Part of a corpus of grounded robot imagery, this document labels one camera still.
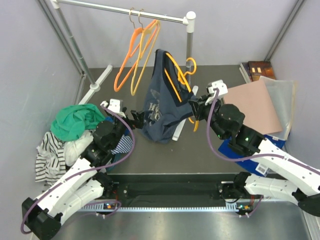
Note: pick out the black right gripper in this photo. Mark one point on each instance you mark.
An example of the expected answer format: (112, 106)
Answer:
(199, 106)

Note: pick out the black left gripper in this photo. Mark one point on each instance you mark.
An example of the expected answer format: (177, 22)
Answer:
(138, 122)

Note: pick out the navy blue tank top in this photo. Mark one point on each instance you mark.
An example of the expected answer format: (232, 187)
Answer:
(162, 109)

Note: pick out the yellow orange plastic hanger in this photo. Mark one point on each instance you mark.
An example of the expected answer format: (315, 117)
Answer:
(181, 76)

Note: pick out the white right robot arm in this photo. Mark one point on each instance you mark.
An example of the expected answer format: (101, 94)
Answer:
(300, 184)

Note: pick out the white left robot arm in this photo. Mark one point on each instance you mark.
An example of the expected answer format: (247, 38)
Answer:
(85, 181)

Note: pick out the blue white striped shirt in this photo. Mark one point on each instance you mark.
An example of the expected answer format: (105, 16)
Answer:
(124, 146)

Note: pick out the blue laundry basin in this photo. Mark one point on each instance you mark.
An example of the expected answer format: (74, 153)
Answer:
(114, 159)

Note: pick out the blue clipboard folder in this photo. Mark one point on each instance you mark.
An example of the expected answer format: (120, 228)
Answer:
(249, 165)

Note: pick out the pink folder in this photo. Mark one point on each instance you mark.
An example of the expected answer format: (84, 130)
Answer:
(254, 101)

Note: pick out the green garment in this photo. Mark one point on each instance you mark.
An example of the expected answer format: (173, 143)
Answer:
(71, 122)

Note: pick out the brown book stack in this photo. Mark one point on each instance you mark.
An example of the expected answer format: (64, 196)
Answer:
(252, 70)

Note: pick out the grey white garment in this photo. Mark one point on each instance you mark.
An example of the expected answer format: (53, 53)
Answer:
(73, 149)

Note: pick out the translucent plastic folder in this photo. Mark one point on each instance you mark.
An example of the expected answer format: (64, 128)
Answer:
(282, 94)

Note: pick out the silver white clothes rack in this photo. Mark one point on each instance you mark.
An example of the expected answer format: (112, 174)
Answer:
(188, 20)

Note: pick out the black white striped shirt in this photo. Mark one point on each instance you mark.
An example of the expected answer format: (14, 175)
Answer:
(50, 164)

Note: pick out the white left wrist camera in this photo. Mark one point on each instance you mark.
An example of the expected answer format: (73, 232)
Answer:
(115, 106)

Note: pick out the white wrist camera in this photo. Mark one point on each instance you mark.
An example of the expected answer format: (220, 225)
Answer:
(115, 106)
(216, 90)

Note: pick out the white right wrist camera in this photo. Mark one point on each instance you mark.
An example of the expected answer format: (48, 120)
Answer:
(216, 90)

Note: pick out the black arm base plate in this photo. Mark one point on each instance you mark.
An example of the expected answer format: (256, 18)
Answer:
(174, 189)

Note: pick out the grey slotted cable duct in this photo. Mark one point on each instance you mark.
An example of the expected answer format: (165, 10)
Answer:
(102, 207)

